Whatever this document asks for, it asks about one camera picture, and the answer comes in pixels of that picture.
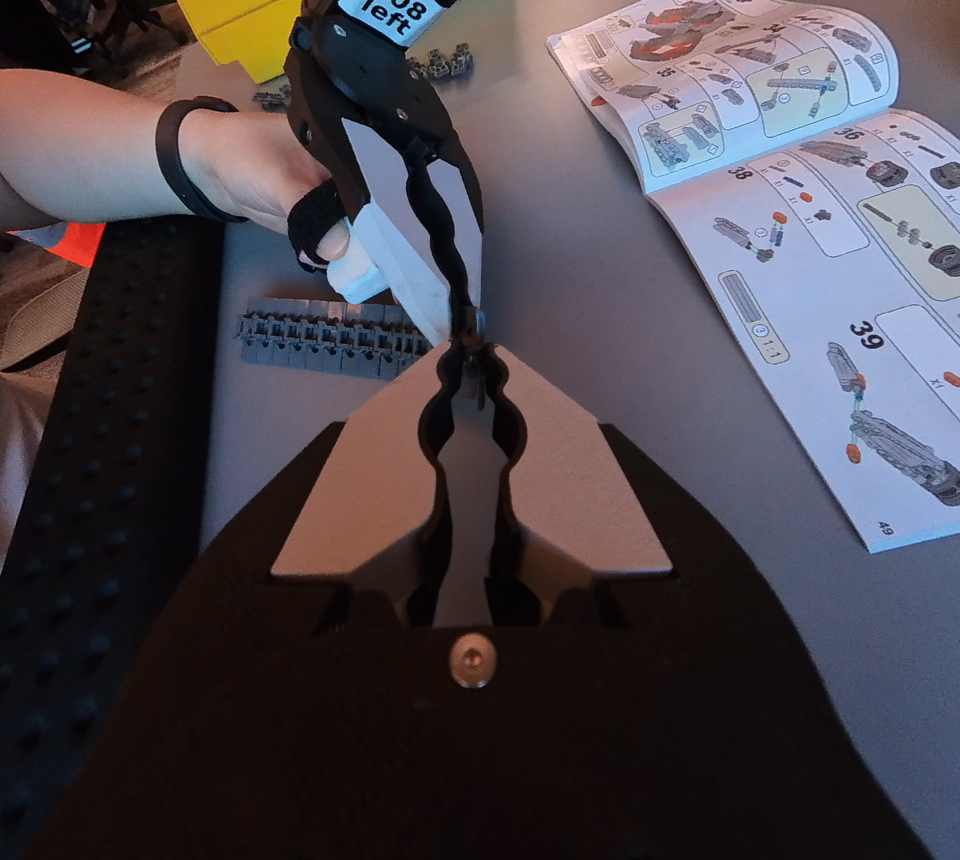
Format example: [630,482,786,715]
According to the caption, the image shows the person's left forearm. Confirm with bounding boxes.
[0,69,196,231]

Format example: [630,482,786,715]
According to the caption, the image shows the grey toy track chain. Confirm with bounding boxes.
[238,298,436,381]

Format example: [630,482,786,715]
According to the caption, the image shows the black wrist band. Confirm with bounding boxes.
[155,97,250,224]

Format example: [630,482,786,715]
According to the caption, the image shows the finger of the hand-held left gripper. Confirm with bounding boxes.
[429,159,486,312]
[341,118,460,345]

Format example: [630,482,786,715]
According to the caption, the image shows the white instruction booklet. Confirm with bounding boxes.
[546,0,960,554]

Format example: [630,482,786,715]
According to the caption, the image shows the orange plastic object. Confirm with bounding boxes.
[45,223,106,269]

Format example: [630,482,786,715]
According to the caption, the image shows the black office chair base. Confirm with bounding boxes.
[71,0,189,62]

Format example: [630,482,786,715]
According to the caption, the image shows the black perforated chair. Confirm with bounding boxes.
[0,215,226,860]

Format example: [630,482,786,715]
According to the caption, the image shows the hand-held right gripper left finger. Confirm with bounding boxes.
[270,343,459,627]

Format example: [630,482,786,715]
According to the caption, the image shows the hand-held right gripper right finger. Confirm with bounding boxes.
[486,341,674,627]

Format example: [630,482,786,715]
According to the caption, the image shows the scattered loose track links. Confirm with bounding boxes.
[253,43,475,110]

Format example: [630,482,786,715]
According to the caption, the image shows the grey desk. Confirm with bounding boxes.
[198,0,960,846]

